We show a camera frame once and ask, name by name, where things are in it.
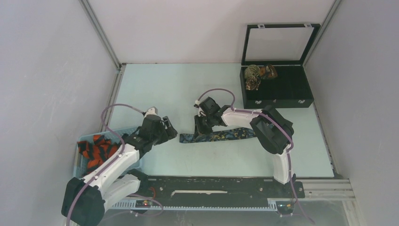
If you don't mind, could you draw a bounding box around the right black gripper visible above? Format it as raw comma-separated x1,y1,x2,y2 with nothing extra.
193,114,215,140

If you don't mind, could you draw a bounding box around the blue floral necktie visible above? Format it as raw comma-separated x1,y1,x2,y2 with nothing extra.
179,127,256,144

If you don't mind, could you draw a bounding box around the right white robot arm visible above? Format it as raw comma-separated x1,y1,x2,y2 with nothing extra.
194,97,294,197

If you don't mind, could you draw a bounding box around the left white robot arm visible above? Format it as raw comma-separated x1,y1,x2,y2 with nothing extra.
61,113,177,226

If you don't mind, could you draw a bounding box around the orange black striped tie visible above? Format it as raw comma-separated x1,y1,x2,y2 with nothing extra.
77,135,121,174

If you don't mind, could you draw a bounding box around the green rolled tie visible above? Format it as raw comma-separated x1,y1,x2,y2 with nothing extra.
244,65,260,79

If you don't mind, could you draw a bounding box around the orange brown rolled tie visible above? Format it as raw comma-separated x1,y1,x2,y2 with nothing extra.
259,64,278,80

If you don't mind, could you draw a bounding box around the light blue plastic basket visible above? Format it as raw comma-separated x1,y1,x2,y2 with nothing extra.
73,126,144,179

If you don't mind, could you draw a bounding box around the black display box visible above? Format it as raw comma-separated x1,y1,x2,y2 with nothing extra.
240,23,321,109

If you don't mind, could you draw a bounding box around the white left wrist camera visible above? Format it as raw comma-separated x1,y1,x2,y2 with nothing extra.
144,106,158,117

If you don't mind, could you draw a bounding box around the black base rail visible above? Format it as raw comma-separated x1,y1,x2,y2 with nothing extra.
136,176,305,207

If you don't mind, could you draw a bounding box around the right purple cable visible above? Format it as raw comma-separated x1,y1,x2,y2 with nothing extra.
196,88,315,225

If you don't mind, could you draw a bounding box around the purple cable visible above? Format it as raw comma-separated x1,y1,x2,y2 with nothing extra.
196,88,315,225
65,103,164,226

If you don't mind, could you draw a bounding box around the aluminium frame post left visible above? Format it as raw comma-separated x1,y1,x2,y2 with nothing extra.
78,0,122,70

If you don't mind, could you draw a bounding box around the aluminium frame post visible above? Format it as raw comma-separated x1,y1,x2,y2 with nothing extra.
78,0,122,70
303,0,343,67

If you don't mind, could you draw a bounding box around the grey cable duct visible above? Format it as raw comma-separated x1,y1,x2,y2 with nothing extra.
110,199,278,212

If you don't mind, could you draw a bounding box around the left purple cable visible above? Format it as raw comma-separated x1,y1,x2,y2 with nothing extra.
65,103,164,226

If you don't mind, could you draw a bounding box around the aluminium frame post right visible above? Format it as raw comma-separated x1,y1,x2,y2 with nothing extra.
303,0,343,67

